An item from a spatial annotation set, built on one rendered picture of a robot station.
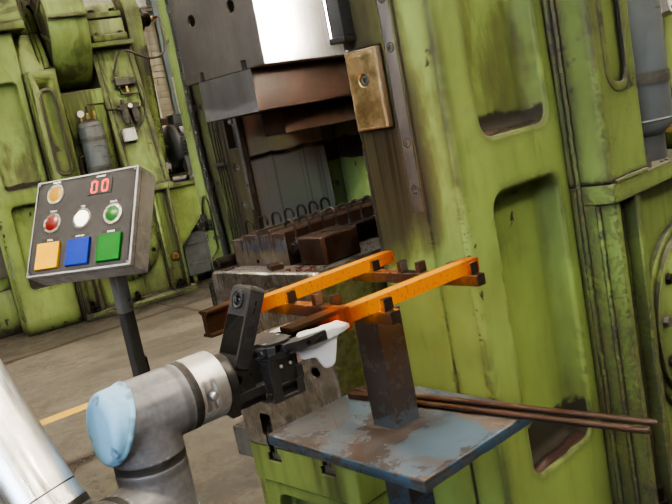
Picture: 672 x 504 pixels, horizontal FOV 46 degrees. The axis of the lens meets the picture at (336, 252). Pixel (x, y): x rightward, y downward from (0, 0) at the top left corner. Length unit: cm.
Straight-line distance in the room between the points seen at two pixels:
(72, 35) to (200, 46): 484
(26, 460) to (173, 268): 595
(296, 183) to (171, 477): 132
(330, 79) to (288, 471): 96
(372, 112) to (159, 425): 95
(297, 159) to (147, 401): 133
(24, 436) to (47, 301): 573
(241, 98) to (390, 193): 40
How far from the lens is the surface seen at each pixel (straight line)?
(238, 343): 107
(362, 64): 174
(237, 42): 184
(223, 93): 190
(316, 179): 227
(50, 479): 96
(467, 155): 168
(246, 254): 196
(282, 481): 207
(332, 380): 177
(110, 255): 215
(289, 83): 189
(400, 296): 126
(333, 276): 148
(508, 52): 196
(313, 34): 190
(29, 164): 669
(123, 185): 221
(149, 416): 100
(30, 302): 666
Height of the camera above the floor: 123
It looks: 10 degrees down
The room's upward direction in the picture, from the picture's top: 11 degrees counter-clockwise
